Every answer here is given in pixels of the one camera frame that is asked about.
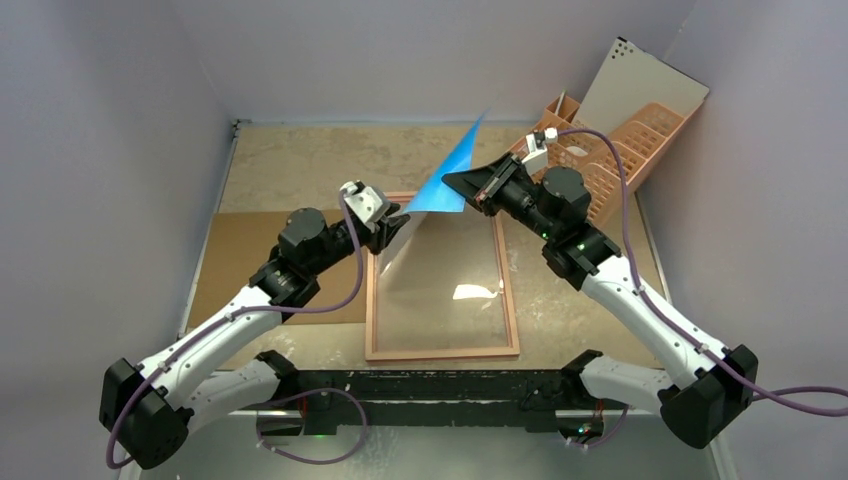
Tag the grey perforated board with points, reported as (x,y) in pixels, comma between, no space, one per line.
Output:
(630,79)

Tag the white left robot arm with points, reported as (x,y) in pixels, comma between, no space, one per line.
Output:
(152,407)

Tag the pink picture frame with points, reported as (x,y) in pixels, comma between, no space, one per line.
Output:
(440,354)

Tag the green white pen upright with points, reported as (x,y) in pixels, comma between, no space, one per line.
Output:
(561,99)

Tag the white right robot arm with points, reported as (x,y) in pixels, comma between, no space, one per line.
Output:
(701,386)

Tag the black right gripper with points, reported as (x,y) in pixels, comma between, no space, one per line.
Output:
(495,188)

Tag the aluminium rail frame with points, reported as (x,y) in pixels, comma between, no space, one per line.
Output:
(151,407)

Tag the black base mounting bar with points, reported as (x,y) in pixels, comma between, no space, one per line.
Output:
(537,401)

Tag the brown cardboard backing board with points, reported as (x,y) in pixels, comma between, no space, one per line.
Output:
(239,244)

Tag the clear glass sheet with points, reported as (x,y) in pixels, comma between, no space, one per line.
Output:
(450,311)

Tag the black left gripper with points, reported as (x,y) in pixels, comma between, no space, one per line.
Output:
(380,236)

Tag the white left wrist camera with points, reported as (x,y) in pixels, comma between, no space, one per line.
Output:
(367,203)

